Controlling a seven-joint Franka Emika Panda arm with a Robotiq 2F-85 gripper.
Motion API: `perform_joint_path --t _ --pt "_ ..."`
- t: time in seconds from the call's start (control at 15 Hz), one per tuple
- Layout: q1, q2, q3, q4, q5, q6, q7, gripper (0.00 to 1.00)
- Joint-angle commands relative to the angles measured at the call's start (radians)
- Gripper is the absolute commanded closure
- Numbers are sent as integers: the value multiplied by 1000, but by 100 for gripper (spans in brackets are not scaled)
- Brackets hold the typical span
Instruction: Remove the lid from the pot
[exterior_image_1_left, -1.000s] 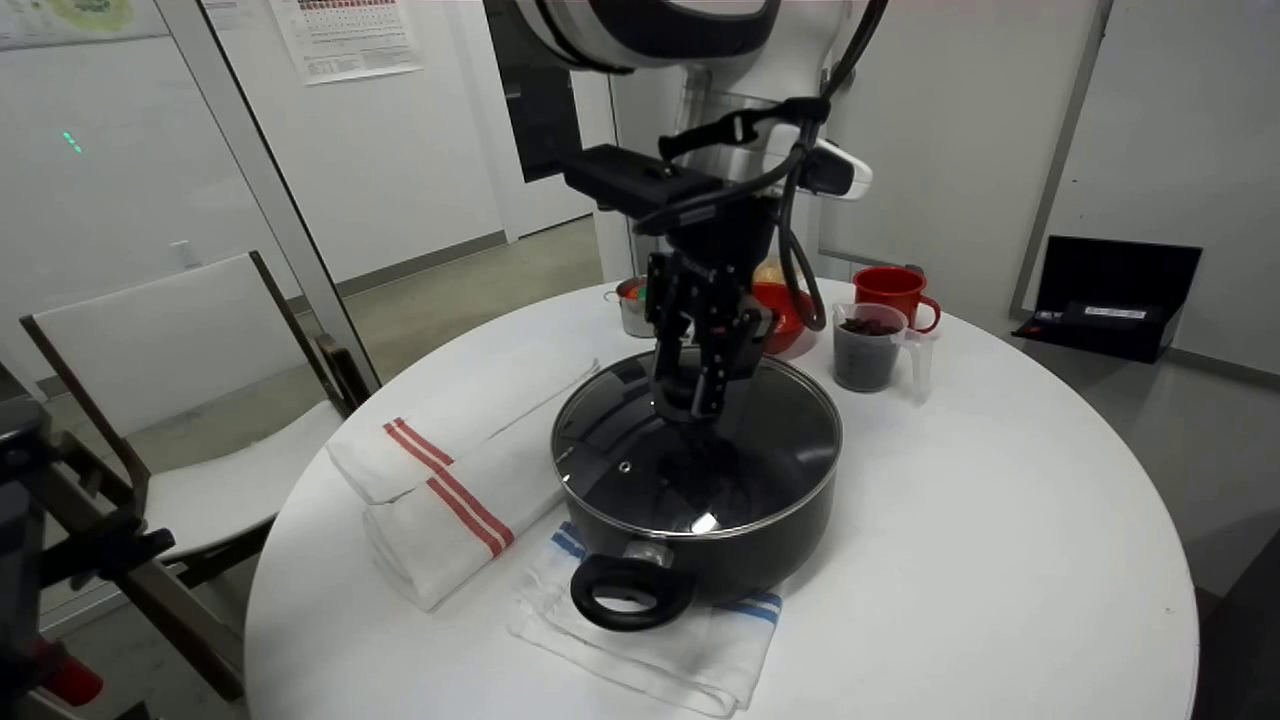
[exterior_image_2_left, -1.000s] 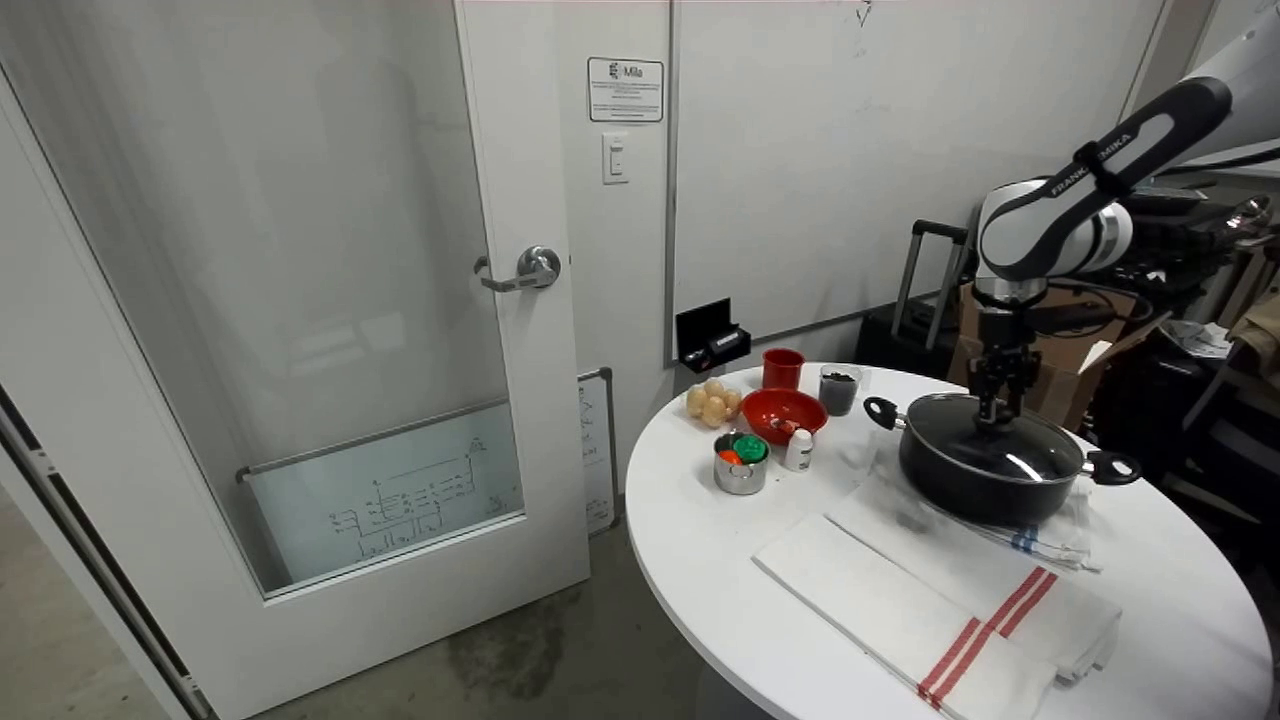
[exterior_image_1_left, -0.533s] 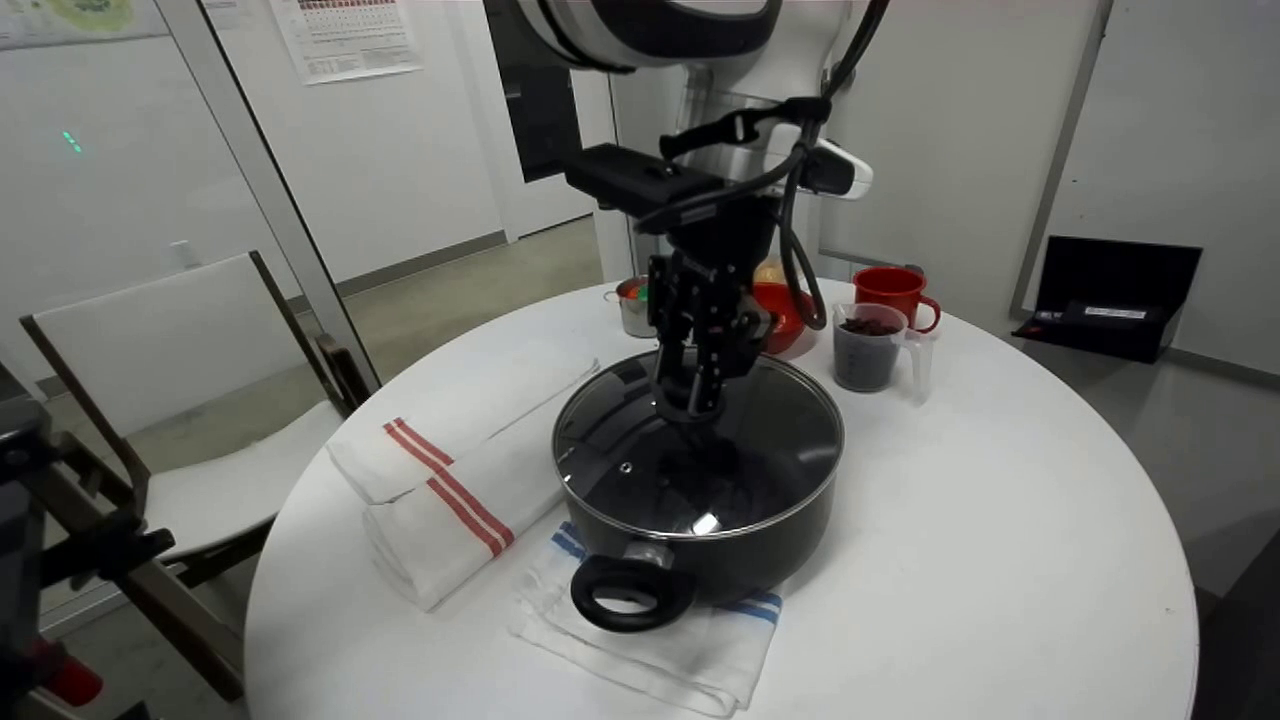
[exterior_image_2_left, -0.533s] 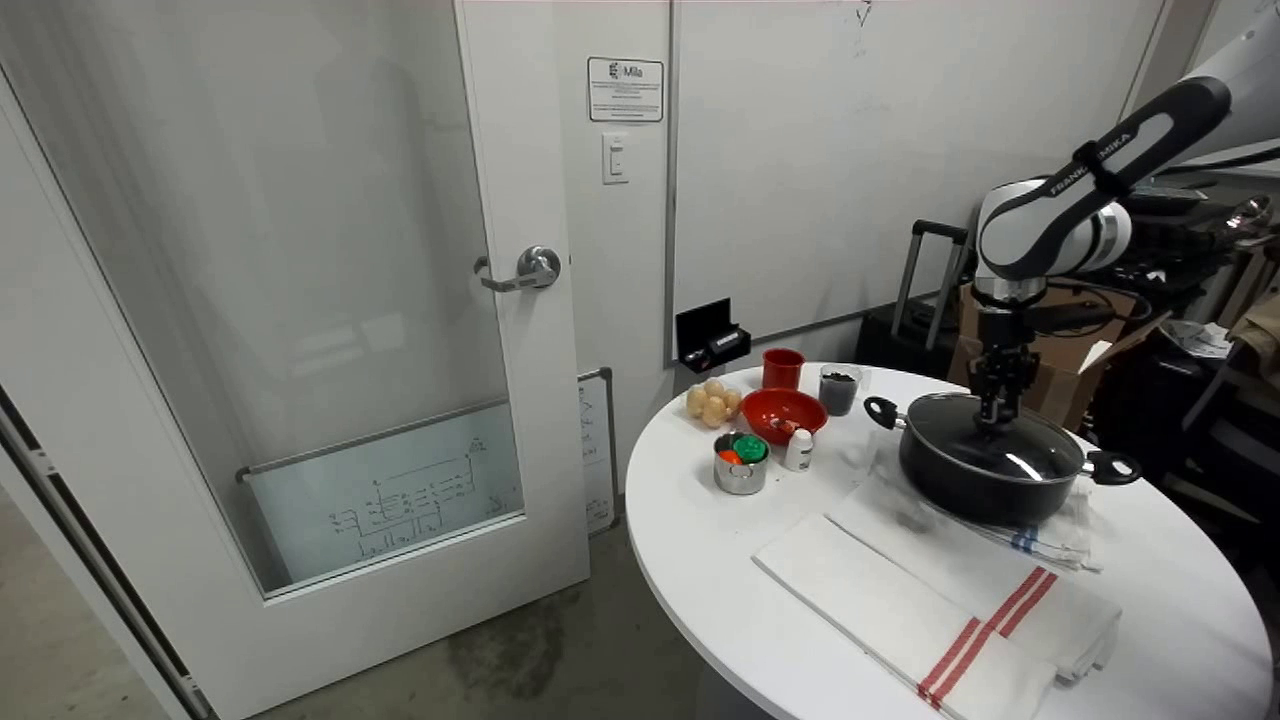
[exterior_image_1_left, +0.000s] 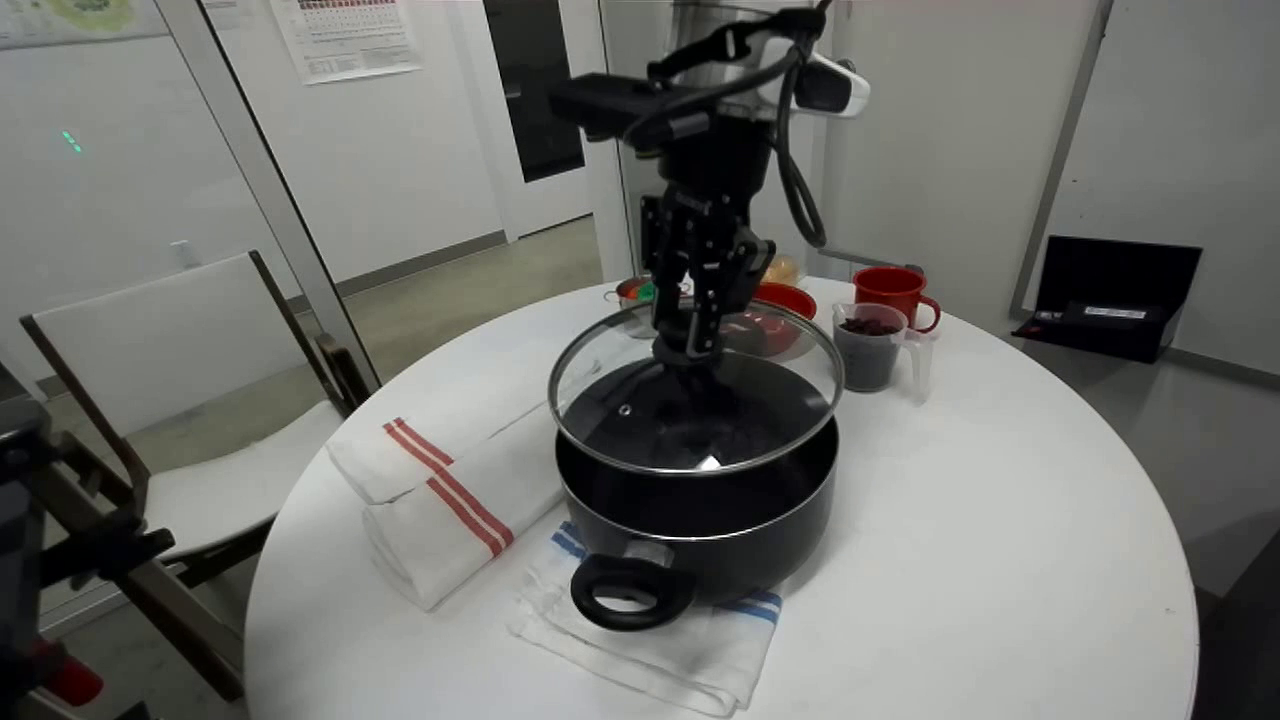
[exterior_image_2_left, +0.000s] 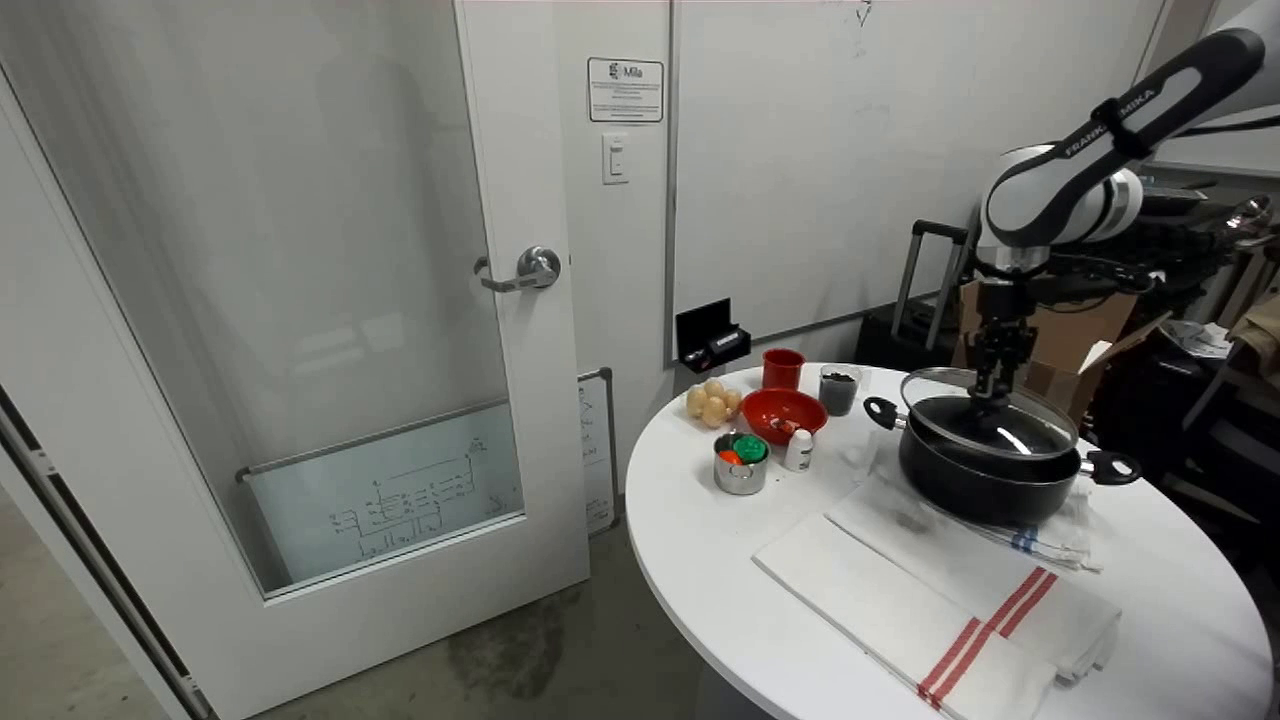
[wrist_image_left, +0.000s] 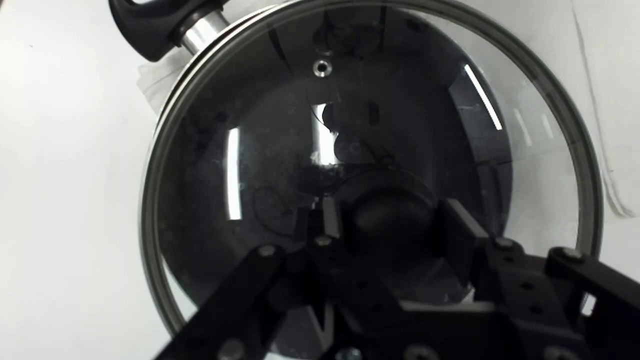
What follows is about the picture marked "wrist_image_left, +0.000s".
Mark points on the glass pot lid black knob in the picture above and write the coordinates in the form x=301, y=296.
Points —
x=267, y=100

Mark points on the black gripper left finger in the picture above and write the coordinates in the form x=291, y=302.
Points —
x=252, y=287

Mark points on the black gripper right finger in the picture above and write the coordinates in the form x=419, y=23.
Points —
x=506, y=272

